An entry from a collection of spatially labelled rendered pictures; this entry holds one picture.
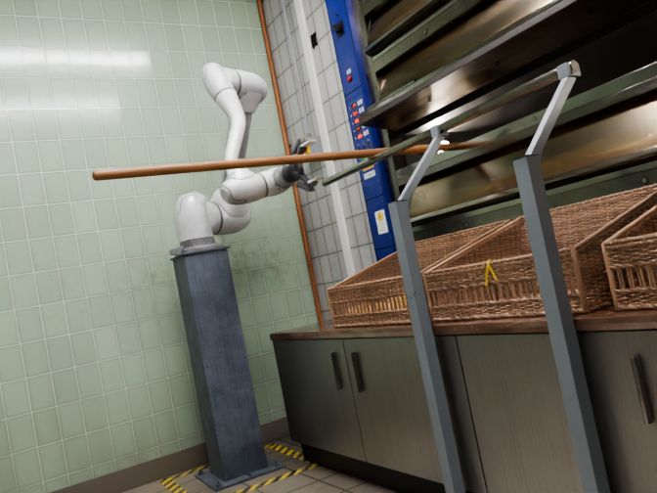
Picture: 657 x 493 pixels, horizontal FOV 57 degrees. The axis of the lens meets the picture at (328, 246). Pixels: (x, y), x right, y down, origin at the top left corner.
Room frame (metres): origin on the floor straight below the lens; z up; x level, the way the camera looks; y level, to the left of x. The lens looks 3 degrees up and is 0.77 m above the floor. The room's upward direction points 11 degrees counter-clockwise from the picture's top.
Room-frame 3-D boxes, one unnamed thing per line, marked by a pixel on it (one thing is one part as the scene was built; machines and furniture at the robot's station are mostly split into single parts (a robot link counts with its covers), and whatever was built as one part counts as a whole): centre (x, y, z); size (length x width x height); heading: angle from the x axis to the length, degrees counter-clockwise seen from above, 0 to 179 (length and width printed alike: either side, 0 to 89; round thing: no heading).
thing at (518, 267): (1.74, -0.61, 0.72); 0.56 x 0.49 x 0.28; 31
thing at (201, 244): (2.75, 0.60, 1.03); 0.22 x 0.18 x 0.06; 119
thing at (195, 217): (2.77, 0.58, 1.17); 0.18 x 0.16 x 0.22; 140
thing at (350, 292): (2.24, -0.30, 0.72); 0.56 x 0.49 x 0.28; 32
